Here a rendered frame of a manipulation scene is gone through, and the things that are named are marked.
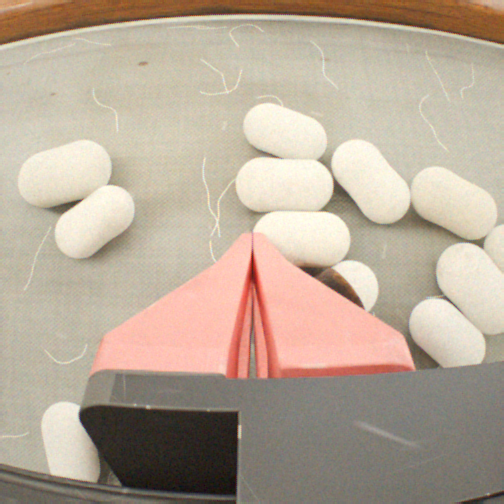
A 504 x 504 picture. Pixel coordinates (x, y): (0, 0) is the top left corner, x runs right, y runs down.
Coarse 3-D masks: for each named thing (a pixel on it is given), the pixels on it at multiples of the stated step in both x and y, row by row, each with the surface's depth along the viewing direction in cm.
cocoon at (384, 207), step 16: (352, 144) 14; (368, 144) 14; (336, 160) 14; (352, 160) 13; (368, 160) 13; (384, 160) 14; (336, 176) 14; (352, 176) 13; (368, 176) 13; (384, 176) 13; (352, 192) 14; (368, 192) 13; (384, 192) 13; (400, 192) 13; (368, 208) 13; (384, 208) 13; (400, 208) 13
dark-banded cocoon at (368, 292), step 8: (336, 264) 13; (344, 264) 13; (352, 264) 13; (360, 264) 13; (344, 272) 13; (352, 272) 12; (360, 272) 12; (368, 272) 13; (352, 280) 12; (360, 280) 12; (368, 280) 12; (376, 280) 13; (360, 288) 12; (368, 288) 12; (376, 288) 13; (360, 296) 12; (368, 296) 12; (376, 296) 13; (368, 304) 12
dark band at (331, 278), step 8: (328, 272) 13; (336, 272) 13; (320, 280) 13; (328, 280) 12; (336, 280) 12; (344, 280) 12; (336, 288) 12; (344, 288) 12; (352, 288) 12; (344, 296) 12; (352, 296) 12; (360, 304) 12
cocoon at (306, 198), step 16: (256, 160) 13; (272, 160) 13; (288, 160) 14; (304, 160) 14; (240, 176) 13; (256, 176) 13; (272, 176) 13; (288, 176) 13; (304, 176) 13; (320, 176) 13; (240, 192) 14; (256, 192) 13; (272, 192) 13; (288, 192) 13; (304, 192) 13; (320, 192) 13; (256, 208) 14; (272, 208) 14; (288, 208) 14; (304, 208) 14; (320, 208) 14
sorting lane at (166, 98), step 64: (0, 64) 17; (64, 64) 16; (128, 64) 16; (192, 64) 16; (256, 64) 16; (320, 64) 16; (384, 64) 16; (448, 64) 17; (0, 128) 16; (64, 128) 16; (128, 128) 16; (192, 128) 16; (384, 128) 16; (448, 128) 16; (0, 192) 15; (128, 192) 15; (192, 192) 15; (0, 256) 14; (64, 256) 14; (128, 256) 14; (192, 256) 14; (384, 256) 14; (0, 320) 14; (64, 320) 14; (384, 320) 14; (0, 384) 13; (64, 384) 13; (0, 448) 13
